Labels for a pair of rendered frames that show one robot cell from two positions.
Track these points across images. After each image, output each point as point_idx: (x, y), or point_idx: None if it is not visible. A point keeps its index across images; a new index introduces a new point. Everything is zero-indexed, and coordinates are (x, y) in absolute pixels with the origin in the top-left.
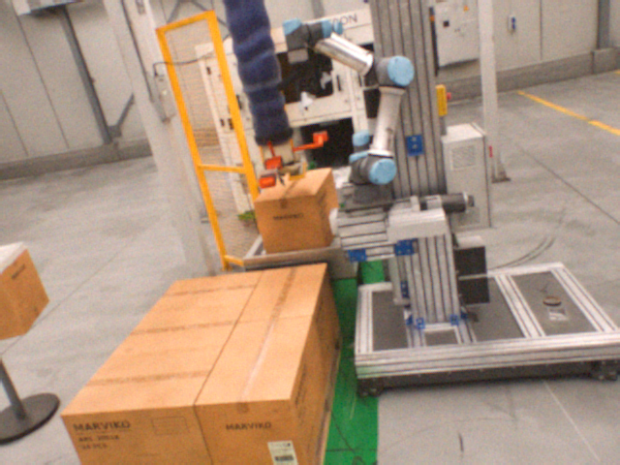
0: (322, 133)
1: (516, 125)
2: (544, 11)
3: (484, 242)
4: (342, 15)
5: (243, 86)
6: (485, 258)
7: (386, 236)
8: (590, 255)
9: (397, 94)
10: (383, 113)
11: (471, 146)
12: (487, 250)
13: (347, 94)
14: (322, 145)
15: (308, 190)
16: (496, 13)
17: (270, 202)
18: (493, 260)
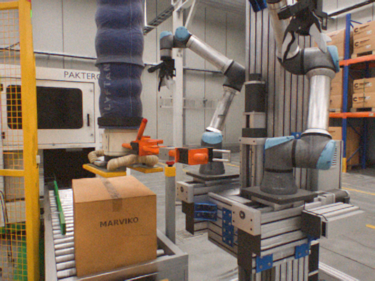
0: (145, 135)
1: (163, 174)
2: (158, 121)
3: (213, 246)
4: (99, 73)
5: (104, 56)
6: (226, 258)
7: (299, 235)
8: None
9: (331, 79)
10: (323, 93)
11: (335, 148)
12: (221, 251)
13: (93, 129)
14: (162, 143)
15: (140, 190)
16: None
17: (100, 203)
18: (232, 258)
